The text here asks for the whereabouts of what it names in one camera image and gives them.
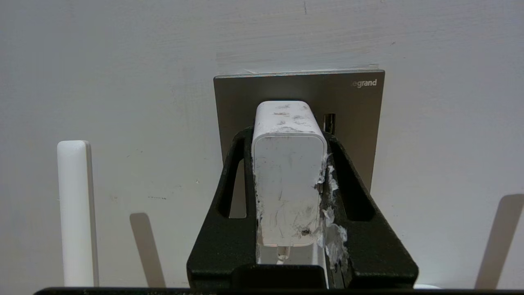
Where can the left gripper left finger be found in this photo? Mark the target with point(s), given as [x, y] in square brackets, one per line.
[221, 246]

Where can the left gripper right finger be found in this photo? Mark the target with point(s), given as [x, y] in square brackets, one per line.
[376, 258]

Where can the white power adapter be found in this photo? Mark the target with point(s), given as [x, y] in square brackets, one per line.
[286, 176]

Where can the white wifi router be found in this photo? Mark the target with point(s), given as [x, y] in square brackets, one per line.
[75, 205]

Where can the grey wall socket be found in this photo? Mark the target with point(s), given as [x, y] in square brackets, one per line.
[352, 106]

